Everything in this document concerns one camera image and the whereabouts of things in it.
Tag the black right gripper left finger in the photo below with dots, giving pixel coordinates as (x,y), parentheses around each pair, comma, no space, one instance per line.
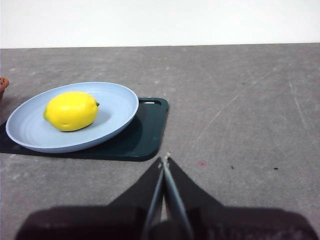
(112,220)

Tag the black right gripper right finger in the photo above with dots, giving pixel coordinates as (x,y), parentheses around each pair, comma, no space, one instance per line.
(220,222)

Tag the blue round plate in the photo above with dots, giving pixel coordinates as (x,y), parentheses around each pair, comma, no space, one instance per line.
(110,117)

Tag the yellow lemon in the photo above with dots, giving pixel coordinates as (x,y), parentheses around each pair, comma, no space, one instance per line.
(71,111)

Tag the brown wicker basket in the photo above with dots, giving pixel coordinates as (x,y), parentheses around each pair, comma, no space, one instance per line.
(3,83)

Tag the dark green rectangular tray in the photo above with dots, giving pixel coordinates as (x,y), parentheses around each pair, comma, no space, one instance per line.
(147,135)

